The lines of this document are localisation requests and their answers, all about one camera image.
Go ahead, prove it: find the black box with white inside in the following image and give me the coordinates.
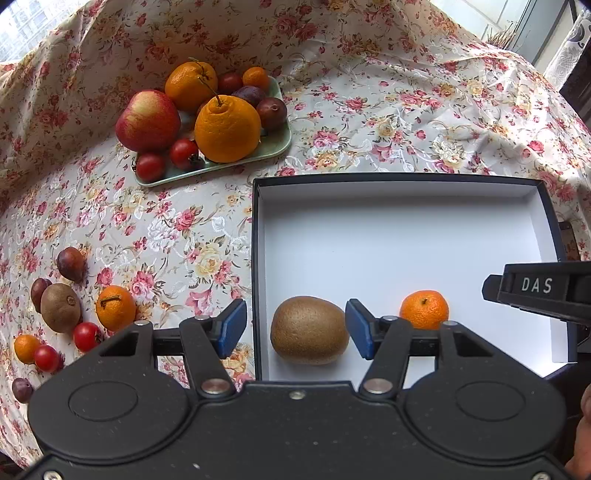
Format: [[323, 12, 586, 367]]
[[252, 173, 580, 384]]

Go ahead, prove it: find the round large orange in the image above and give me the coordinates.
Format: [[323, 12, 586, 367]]
[[165, 58, 219, 114]]

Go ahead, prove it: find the brown wooden object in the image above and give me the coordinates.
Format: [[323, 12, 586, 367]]
[[558, 220, 579, 263]]

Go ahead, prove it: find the dried plant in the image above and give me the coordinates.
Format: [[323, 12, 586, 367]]
[[487, 21, 519, 49]]

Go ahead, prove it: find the floral tablecloth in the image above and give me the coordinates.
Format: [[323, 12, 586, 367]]
[[0, 0, 591, 468]]

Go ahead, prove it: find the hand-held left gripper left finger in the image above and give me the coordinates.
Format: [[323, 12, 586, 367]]
[[95, 299, 247, 398]]

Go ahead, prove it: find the pale green plate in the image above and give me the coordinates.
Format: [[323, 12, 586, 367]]
[[134, 74, 293, 188]]

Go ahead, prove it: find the small mandarin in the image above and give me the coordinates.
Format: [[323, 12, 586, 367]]
[[14, 335, 42, 365], [399, 290, 450, 330], [95, 285, 137, 332], [242, 67, 270, 90]]

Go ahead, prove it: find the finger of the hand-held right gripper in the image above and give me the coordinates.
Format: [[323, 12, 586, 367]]
[[482, 262, 591, 324]]

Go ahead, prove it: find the person's right hand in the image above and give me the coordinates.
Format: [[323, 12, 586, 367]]
[[566, 383, 591, 480]]

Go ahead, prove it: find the knobbed large orange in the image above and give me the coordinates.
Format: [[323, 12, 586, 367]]
[[194, 76, 262, 164]]

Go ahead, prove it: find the red cherry tomato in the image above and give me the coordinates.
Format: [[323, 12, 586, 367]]
[[135, 153, 167, 183], [33, 344, 61, 373], [168, 138, 204, 171], [73, 322, 103, 353]]

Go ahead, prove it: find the brown kiwi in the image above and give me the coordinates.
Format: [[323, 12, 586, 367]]
[[270, 295, 350, 365], [41, 283, 83, 334]]

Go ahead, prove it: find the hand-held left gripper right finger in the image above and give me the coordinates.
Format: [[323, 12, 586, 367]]
[[345, 298, 497, 400]]

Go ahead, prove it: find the red apple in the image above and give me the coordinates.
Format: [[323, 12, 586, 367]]
[[115, 89, 182, 154]]

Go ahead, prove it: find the patterned white curtain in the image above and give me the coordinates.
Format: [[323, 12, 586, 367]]
[[544, 11, 591, 90]]

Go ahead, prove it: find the window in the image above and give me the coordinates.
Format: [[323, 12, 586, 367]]
[[0, 0, 93, 63]]

